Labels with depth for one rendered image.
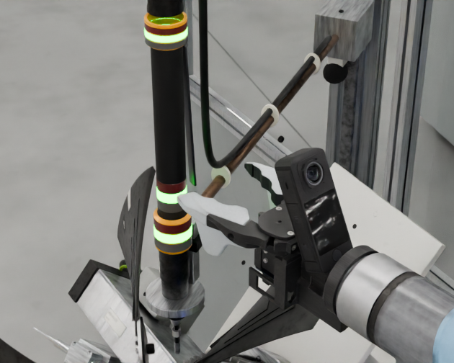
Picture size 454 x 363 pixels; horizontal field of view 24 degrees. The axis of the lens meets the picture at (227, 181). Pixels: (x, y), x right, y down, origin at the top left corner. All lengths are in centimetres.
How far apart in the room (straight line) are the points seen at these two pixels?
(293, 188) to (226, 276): 189
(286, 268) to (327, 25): 73
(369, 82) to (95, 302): 60
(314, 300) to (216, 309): 196
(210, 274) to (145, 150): 147
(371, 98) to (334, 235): 86
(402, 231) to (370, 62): 35
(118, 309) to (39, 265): 200
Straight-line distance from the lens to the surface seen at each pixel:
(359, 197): 164
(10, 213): 402
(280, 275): 101
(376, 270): 95
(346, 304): 95
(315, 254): 97
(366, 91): 182
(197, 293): 125
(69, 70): 499
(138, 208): 156
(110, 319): 176
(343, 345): 158
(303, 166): 96
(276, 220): 101
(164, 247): 119
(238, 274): 277
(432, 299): 92
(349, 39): 166
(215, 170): 130
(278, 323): 131
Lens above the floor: 226
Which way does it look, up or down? 33 degrees down
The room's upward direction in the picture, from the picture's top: straight up
